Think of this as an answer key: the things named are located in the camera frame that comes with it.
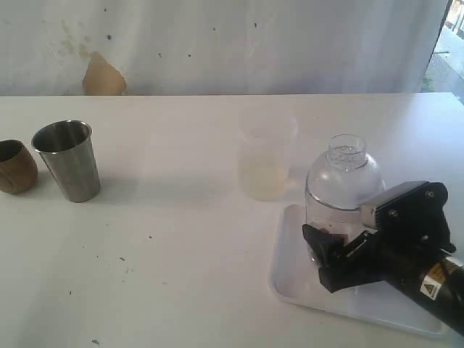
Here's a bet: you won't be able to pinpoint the brown wooden cup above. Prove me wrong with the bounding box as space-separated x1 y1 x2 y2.
1 139 38 194

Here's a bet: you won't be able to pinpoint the brown and yellow food pieces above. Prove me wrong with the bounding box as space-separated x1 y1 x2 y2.
320 228 349 244

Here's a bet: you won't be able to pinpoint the stainless steel cup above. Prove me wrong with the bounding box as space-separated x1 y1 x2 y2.
31 120 101 203

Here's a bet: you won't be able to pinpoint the clear plastic shaker tumbler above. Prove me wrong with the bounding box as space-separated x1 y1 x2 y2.
305 193 363 244

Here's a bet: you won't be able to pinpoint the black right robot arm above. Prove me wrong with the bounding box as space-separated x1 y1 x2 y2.
302 181 463 334

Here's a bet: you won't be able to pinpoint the translucent white plastic cup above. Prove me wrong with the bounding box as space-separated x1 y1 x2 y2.
237 107 298 201

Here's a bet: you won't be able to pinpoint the clear dome shaker lid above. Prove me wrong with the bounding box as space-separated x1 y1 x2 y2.
305 134 385 211

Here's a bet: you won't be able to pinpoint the white square plastic tray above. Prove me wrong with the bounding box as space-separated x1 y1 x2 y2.
269 204 447 338

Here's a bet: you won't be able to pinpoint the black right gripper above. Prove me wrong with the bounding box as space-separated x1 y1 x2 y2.
302 181 457 294

